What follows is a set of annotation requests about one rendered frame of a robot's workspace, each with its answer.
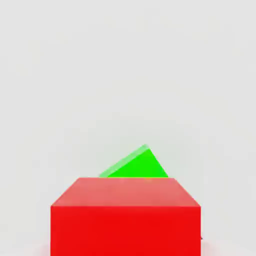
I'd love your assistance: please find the small red cube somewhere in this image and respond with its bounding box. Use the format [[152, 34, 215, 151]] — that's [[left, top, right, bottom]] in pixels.
[[50, 177, 202, 256]]

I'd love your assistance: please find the small green cube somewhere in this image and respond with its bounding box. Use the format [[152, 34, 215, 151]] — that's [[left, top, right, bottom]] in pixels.
[[98, 143, 169, 179]]

